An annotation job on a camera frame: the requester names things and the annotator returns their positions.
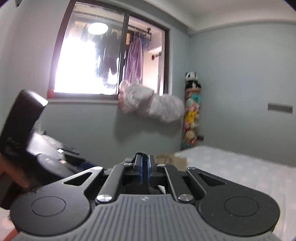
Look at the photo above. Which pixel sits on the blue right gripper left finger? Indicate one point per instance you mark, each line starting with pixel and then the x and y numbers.
pixel 138 165

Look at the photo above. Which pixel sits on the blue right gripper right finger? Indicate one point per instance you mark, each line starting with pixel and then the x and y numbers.
pixel 151 167

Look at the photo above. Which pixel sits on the white pink flying garment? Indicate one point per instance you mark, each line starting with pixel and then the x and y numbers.
pixel 145 103

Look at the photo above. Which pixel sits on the person's left hand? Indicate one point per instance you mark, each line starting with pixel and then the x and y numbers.
pixel 14 172

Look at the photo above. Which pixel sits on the hanging plush toy organizer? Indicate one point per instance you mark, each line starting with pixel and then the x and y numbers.
pixel 192 106

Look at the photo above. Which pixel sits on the purple hanging towel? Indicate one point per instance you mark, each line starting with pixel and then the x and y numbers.
pixel 134 63

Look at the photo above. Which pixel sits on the dark framed window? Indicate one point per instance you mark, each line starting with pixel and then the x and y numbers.
pixel 91 50

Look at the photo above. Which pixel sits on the polka dot bed sheet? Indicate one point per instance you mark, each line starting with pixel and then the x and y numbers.
pixel 275 180

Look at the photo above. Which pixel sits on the grey wall switch panel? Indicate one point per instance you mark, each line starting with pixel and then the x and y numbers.
pixel 280 108

